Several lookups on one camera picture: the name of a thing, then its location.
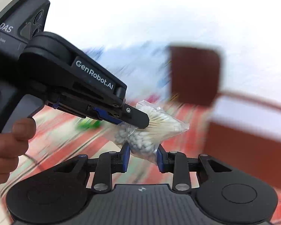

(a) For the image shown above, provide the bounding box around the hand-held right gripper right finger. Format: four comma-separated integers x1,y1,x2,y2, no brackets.
155,144,232,191

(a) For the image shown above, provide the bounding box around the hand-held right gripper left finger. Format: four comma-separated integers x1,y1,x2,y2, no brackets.
53,142,132,191

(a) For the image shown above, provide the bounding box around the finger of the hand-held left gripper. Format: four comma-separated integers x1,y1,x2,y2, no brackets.
88,103,150,130

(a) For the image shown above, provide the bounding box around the clear bag of cotton swabs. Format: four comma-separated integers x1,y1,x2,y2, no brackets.
112,100,190,163

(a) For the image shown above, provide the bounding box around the brown cardboard box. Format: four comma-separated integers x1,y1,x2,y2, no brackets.
206,88,281,189

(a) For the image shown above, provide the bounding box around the person's left hand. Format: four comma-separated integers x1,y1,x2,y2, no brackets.
0,118,37,186

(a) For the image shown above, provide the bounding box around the white blue printed bag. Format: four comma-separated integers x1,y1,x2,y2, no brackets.
84,40,171,104

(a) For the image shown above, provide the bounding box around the red plaid blanket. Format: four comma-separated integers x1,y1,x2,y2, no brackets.
0,94,281,225

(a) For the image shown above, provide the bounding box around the brown wooden chair back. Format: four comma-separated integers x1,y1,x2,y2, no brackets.
169,44,226,106

